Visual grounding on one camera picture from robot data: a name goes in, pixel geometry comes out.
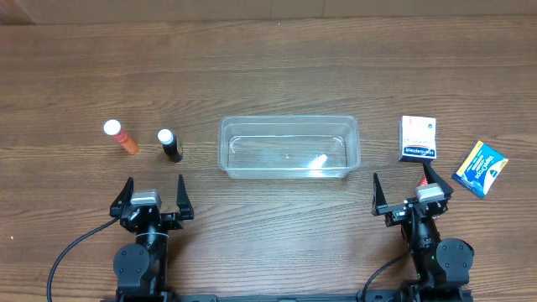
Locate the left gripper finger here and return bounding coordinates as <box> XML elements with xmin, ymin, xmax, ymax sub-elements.
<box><xmin>176</xmin><ymin>174</ymin><xmax>195</xmax><ymax>220</ymax></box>
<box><xmin>109</xmin><ymin>177</ymin><xmax>134</xmax><ymax>217</ymax></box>

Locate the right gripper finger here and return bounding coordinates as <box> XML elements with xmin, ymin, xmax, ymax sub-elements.
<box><xmin>423</xmin><ymin>163</ymin><xmax>454</xmax><ymax>196</ymax></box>
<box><xmin>372</xmin><ymin>173</ymin><xmax>387</xmax><ymax>216</ymax></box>

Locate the black bottle white cap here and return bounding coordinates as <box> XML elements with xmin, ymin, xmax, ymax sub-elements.
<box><xmin>158</xmin><ymin>128</ymin><xmax>183</xmax><ymax>163</ymax></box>

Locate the orange tube white cap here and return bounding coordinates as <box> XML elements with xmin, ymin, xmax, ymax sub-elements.
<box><xmin>103</xmin><ymin>119</ymin><xmax>139</xmax><ymax>155</ymax></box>

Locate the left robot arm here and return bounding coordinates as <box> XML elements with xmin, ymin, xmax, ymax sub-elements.
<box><xmin>110</xmin><ymin>175</ymin><xmax>195</xmax><ymax>301</ymax></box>

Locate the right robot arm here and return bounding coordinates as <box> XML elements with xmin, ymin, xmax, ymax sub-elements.
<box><xmin>357</xmin><ymin>163</ymin><xmax>475</xmax><ymax>302</ymax></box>

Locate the clear plastic container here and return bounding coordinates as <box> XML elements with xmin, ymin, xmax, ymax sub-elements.
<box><xmin>218</xmin><ymin>115</ymin><xmax>361</xmax><ymax>180</ymax></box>

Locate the red caplet box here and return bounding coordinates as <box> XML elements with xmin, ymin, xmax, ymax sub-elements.
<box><xmin>419</xmin><ymin>175</ymin><xmax>453</xmax><ymax>191</ymax></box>

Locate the white Hansaplast plaster box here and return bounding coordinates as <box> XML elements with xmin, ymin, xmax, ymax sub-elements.
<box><xmin>399</xmin><ymin>116</ymin><xmax>437</xmax><ymax>163</ymax></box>

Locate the blue yellow VapoDrops box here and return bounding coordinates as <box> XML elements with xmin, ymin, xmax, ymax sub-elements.
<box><xmin>452</xmin><ymin>141</ymin><xmax>508</xmax><ymax>198</ymax></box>

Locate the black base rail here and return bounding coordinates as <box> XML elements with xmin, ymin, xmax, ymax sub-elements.
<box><xmin>100</xmin><ymin>289</ymin><xmax>475</xmax><ymax>302</ymax></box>

